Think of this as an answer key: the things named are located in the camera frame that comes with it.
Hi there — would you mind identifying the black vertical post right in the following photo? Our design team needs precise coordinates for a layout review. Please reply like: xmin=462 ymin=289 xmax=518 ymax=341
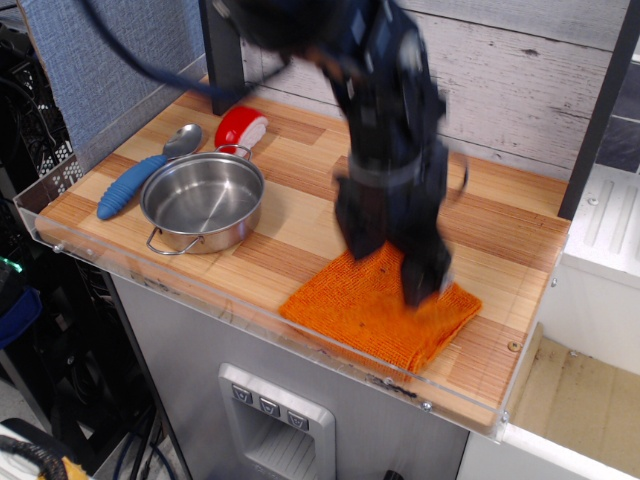
xmin=557 ymin=0 xmax=639 ymax=220

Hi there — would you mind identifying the blue cable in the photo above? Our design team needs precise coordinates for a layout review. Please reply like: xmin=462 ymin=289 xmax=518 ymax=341
xmin=74 ymin=0 xmax=291 ymax=101

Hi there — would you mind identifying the silver toy fridge cabinet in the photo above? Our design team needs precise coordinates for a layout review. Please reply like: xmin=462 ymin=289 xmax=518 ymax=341
xmin=115 ymin=278 xmax=468 ymax=479

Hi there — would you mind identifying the stainless steel pot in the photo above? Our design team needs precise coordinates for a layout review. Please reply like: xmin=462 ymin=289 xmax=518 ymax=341
xmin=140 ymin=144 xmax=266 ymax=256

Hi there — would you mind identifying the blue handled metal spoon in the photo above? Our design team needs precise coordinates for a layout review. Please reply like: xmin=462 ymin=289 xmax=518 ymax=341
xmin=97 ymin=124 xmax=203 ymax=220

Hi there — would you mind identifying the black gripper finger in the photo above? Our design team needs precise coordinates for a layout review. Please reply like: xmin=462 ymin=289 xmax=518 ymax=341
xmin=335 ymin=176 xmax=385 ymax=260
xmin=389 ymin=220 xmax=451 ymax=307

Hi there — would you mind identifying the black plastic crate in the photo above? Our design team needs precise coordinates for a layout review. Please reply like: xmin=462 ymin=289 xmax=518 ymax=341
xmin=1 ymin=20 xmax=83 ymax=193

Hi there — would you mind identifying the clear acrylic table guard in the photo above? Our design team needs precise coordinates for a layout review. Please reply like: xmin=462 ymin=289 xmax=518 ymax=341
xmin=16 ymin=160 xmax=568 ymax=439

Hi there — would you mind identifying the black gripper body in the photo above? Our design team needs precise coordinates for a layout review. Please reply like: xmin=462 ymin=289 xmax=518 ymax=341
xmin=319 ymin=29 xmax=447 ymax=240

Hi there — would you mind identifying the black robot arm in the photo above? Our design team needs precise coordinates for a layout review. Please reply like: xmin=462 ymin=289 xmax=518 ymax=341
xmin=215 ymin=1 xmax=451 ymax=306

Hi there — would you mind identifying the white toy sink unit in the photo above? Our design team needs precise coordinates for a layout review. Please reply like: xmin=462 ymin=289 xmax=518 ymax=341
xmin=459 ymin=165 xmax=639 ymax=479

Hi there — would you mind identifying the orange knitted cloth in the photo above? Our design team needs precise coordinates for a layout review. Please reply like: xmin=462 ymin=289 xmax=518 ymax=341
xmin=279 ymin=243 xmax=482 ymax=374

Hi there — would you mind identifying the blue fabric panel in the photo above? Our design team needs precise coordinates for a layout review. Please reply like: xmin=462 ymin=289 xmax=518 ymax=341
xmin=18 ymin=0 xmax=207 ymax=172

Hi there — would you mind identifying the black vertical post left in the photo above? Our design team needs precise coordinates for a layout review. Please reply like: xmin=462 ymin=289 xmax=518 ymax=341
xmin=199 ymin=0 xmax=245 ymax=91

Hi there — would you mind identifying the red and white sushi toy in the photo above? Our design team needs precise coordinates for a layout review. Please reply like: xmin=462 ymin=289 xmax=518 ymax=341
xmin=214 ymin=106 xmax=269 ymax=156

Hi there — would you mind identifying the black vertical post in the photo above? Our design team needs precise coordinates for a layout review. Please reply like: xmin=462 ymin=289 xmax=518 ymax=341
xmin=199 ymin=0 xmax=245 ymax=91
xmin=557 ymin=0 xmax=639 ymax=220

